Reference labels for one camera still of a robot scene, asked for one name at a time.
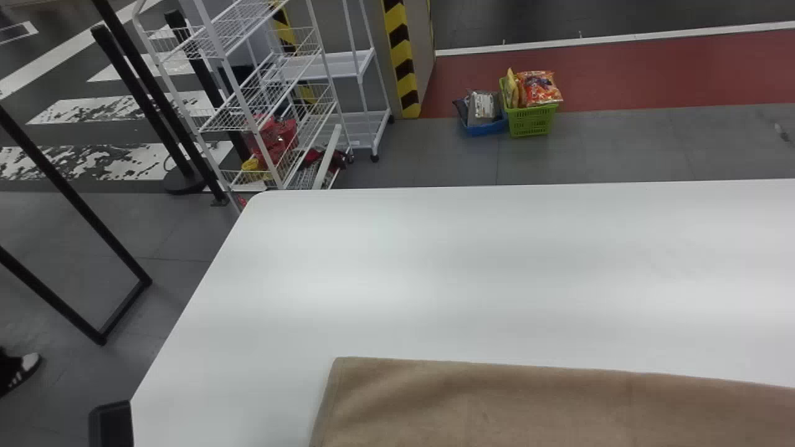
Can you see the blue basket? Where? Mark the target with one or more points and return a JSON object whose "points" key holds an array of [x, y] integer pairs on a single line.
{"points": [[486, 128]]}

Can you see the grey snack packet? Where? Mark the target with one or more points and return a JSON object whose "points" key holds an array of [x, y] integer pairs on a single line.
{"points": [[481, 107]]}

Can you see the red snack packet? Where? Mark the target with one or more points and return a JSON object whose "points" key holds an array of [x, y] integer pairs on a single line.
{"points": [[275, 138]]}

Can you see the yellow snack packet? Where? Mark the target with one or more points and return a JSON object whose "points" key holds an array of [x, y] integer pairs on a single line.
{"points": [[251, 164], [511, 90]]}

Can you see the white shelf trolley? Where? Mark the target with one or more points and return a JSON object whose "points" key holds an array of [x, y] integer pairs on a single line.
{"points": [[363, 68]]}

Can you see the green basket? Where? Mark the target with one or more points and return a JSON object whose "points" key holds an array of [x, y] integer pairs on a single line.
{"points": [[529, 119]]}

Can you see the orange snack packet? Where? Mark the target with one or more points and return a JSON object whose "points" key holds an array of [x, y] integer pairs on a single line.
{"points": [[539, 89]]}

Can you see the beige towel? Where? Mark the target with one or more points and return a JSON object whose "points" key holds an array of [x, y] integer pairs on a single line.
{"points": [[528, 410]]}

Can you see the yellow black striped post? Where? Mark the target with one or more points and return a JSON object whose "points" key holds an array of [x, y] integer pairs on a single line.
{"points": [[400, 56]]}

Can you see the black post on round foot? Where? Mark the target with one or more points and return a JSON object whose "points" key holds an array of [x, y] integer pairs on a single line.
{"points": [[146, 105]]}

